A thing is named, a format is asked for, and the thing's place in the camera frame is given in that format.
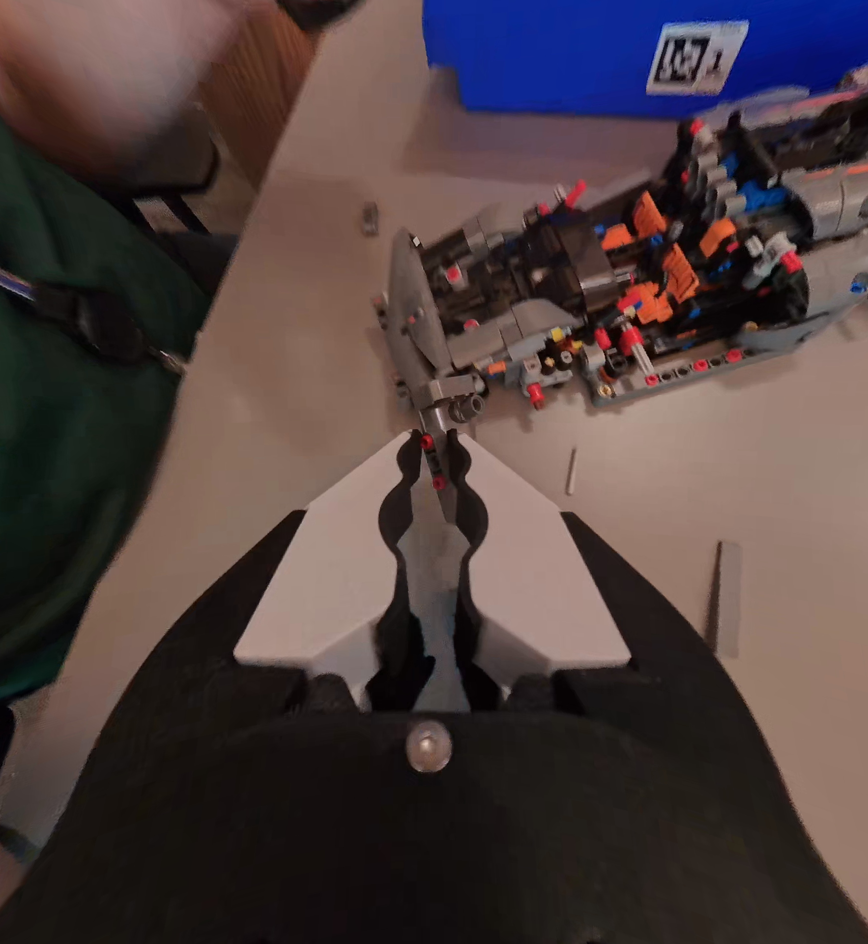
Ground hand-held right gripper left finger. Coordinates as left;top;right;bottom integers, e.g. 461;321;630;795
233;430;424;710

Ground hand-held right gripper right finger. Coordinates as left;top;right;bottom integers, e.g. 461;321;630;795
445;430;632;709

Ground dark grey lego wedge panel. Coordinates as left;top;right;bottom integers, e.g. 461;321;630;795
408;372;488;525

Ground blue plastic bin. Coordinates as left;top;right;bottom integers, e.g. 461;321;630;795
421;0;868;119

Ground person's left forearm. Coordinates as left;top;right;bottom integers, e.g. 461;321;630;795
0;0;280;178

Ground long grey lego slope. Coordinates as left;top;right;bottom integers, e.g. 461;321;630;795
703;540;743;659

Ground partly built lego car model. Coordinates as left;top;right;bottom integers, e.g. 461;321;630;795
374;70;868;414

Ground person's green shirt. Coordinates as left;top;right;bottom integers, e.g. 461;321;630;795
0;44;210;709

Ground black shoulder strap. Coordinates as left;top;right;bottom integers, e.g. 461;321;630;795
0;247;188;377

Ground wooden post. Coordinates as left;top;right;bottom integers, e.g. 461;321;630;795
198;0;317;185

